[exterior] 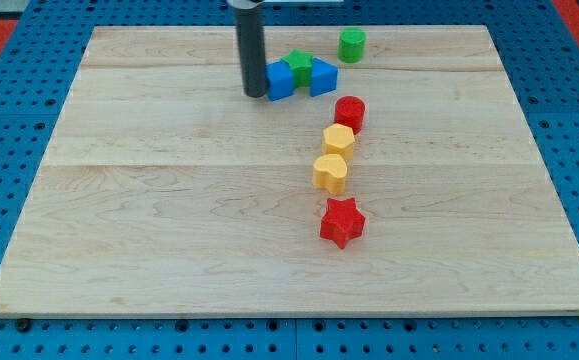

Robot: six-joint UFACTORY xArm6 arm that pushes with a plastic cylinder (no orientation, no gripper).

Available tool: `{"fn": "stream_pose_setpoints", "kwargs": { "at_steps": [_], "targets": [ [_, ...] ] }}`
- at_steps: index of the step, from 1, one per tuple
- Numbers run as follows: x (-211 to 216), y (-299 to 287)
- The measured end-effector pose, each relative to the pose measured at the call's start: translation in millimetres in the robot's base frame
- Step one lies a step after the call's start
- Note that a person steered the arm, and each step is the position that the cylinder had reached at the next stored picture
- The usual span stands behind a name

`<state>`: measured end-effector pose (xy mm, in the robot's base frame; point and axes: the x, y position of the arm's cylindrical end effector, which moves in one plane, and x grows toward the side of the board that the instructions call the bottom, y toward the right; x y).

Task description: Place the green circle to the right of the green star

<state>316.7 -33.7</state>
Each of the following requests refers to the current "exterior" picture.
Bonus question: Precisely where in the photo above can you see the red cylinder block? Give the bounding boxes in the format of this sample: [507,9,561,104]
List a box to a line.
[334,95,366,134]

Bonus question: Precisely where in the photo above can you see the red star block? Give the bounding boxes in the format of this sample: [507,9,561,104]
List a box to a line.
[319,197,366,250]

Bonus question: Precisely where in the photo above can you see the light wooden board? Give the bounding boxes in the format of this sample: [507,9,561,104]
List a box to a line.
[0,25,579,319]

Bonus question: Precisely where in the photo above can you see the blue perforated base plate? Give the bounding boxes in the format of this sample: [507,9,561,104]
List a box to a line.
[0,1,579,359]

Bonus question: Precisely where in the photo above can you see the green star block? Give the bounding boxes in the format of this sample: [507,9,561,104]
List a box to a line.
[281,48,313,88]

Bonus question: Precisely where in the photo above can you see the green cylinder block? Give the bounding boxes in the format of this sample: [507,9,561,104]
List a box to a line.
[338,27,366,63]

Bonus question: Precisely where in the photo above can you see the blue triangle block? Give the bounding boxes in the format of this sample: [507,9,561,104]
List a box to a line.
[310,57,338,97]

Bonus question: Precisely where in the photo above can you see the blue cube block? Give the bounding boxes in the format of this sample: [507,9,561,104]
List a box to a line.
[266,60,294,101]

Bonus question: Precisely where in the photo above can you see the yellow hexagon block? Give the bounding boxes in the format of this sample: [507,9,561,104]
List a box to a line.
[322,123,355,162]

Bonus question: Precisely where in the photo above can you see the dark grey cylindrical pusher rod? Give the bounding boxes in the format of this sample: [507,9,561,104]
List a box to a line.
[229,0,267,98]

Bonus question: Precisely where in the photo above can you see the yellow heart block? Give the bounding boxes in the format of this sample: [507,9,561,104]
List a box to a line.
[312,154,348,195]

